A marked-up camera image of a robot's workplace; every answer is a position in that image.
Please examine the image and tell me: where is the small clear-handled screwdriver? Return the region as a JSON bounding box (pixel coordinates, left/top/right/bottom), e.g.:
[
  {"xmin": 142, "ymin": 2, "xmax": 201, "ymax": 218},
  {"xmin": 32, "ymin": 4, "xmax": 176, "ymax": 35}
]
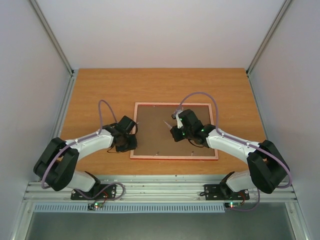
[{"xmin": 163, "ymin": 120, "xmax": 173, "ymax": 130}]

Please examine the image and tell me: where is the red picture frame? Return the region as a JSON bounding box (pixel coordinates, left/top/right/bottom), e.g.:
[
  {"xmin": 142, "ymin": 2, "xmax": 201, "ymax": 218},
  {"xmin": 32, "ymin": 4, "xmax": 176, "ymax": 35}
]
[{"xmin": 130, "ymin": 102, "xmax": 219, "ymax": 161}]

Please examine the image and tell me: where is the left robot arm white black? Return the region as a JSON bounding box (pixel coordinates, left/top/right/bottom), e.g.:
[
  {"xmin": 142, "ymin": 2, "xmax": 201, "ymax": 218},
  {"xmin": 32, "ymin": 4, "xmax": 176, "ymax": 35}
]
[{"xmin": 33, "ymin": 116, "xmax": 138, "ymax": 200}]

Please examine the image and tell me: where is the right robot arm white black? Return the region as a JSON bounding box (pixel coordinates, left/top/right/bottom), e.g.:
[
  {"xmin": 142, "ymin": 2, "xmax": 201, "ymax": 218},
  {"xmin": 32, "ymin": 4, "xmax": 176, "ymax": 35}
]
[{"xmin": 170, "ymin": 109, "xmax": 290, "ymax": 200}]

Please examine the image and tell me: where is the left small circuit board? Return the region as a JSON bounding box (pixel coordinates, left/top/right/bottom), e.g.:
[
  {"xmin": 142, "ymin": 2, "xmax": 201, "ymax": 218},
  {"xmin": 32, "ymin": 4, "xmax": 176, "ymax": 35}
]
[{"xmin": 87, "ymin": 202, "xmax": 104, "ymax": 211}]

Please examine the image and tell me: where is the small circuit board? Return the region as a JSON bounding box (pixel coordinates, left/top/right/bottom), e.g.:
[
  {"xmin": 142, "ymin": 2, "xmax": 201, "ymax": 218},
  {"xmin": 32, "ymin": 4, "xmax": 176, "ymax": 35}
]
[
  {"xmin": 224, "ymin": 201, "xmax": 244, "ymax": 209},
  {"xmin": 87, "ymin": 202, "xmax": 104, "ymax": 211}
]

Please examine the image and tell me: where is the right small circuit board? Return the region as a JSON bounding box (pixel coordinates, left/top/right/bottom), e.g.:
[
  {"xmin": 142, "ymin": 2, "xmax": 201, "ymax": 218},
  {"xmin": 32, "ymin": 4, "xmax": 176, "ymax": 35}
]
[{"xmin": 224, "ymin": 201, "xmax": 244, "ymax": 209}]

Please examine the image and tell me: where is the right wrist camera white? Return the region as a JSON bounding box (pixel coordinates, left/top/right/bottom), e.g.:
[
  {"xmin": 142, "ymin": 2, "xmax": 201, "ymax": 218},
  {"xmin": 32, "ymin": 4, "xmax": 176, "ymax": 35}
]
[{"xmin": 171, "ymin": 109, "xmax": 183, "ymax": 129}]

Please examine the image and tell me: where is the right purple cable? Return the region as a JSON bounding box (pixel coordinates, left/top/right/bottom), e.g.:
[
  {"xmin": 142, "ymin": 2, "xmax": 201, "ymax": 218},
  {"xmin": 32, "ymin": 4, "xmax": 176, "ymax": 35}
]
[{"xmin": 178, "ymin": 91, "xmax": 294, "ymax": 212}]

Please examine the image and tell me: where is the aluminium front rail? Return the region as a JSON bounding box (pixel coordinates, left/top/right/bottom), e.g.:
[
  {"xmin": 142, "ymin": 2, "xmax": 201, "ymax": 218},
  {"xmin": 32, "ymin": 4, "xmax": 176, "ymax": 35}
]
[{"xmin": 22, "ymin": 174, "xmax": 298, "ymax": 204}]

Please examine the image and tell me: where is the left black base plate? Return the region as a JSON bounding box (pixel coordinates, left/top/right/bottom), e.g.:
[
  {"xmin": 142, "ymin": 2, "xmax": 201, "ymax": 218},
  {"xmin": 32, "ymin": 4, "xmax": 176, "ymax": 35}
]
[{"xmin": 70, "ymin": 184, "xmax": 117, "ymax": 201}]

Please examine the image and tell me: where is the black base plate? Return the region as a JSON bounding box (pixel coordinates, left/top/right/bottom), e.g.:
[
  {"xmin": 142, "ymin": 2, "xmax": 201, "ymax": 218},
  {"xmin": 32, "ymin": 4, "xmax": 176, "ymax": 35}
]
[
  {"xmin": 70, "ymin": 184, "xmax": 117, "ymax": 201},
  {"xmin": 199, "ymin": 184, "xmax": 250, "ymax": 201}
]

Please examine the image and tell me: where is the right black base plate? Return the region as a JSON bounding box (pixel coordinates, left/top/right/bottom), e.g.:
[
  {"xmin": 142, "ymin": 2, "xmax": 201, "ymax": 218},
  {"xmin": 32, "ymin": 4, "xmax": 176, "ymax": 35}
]
[{"xmin": 199, "ymin": 184, "xmax": 250, "ymax": 201}]

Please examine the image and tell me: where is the grey slotted cable duct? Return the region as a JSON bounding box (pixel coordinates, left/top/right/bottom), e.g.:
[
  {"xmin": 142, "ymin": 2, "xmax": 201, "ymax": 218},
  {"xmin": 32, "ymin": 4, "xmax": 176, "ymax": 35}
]
[{"xmin": 33, "ymin": 202, "xmax": 225, "ymax": 214}]

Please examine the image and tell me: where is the right aluminium corner post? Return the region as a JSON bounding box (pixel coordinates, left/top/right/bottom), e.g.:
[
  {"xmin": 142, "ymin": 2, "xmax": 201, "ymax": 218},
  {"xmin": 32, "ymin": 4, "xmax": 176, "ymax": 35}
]
[{"xmin": 246, "ymin": 0, "xmax": 293, "ymax": 78}]

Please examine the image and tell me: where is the aluminium corner post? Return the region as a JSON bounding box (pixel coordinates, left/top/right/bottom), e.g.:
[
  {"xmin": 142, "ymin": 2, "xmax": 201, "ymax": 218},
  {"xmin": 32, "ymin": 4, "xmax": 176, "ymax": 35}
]
[
  {"xmin": 28, "ymin": 0, "xmax": 74, "ymax": 76},
  {"xmin": 246, "ymin": 0, "xmax": 293, "ymax": 78}
]

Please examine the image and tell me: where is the left aluminium corner post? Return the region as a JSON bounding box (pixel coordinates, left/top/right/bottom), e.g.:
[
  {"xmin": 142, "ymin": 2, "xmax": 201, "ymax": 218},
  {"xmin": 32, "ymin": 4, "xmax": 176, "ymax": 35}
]
[{"xmin": 28, "ymin": 0, "xmax": 74, "ymax": 76}]

